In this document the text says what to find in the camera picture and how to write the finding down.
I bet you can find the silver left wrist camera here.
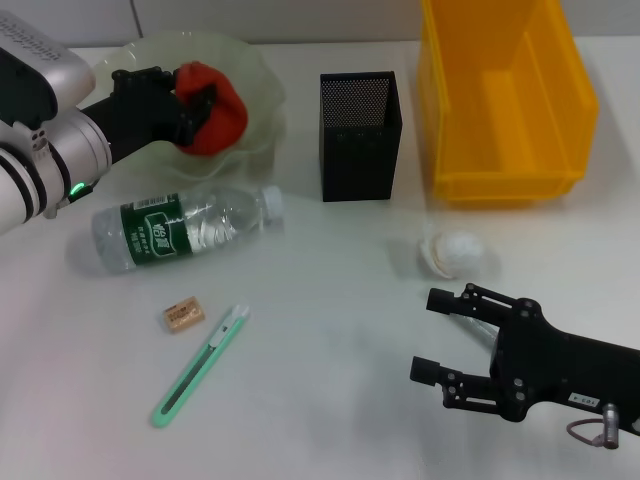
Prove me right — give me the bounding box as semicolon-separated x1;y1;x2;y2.
0;13;97;129

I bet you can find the yellow plastic storage bin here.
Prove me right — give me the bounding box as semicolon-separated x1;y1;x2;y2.
418;0;600;207

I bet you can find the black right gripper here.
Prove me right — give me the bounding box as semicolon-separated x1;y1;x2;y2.
409;282;640;436

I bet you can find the mint green utility knife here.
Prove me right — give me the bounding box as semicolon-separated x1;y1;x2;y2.
151;303;251;430

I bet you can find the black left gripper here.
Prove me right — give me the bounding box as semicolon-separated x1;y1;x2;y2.
82;66;220;164

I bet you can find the red-orange mandarin orange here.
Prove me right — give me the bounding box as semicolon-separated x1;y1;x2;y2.
172;62;250;157

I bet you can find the small tan eraser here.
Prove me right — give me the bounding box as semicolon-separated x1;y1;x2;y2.
162;297;206;336

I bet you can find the right wrist connector cable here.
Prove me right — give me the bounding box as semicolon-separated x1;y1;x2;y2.
566;402;624;449

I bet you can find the clear water bottle green label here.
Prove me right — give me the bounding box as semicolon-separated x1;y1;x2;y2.
91;184;285;274

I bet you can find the black mesh pen holder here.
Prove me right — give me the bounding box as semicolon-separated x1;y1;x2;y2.
319;70;404;203

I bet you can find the pale green glass fruit plate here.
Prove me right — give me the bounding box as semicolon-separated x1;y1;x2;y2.
92;29;287;181

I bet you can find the white paper ball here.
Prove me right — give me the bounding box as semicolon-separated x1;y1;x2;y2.
418;228;487;280

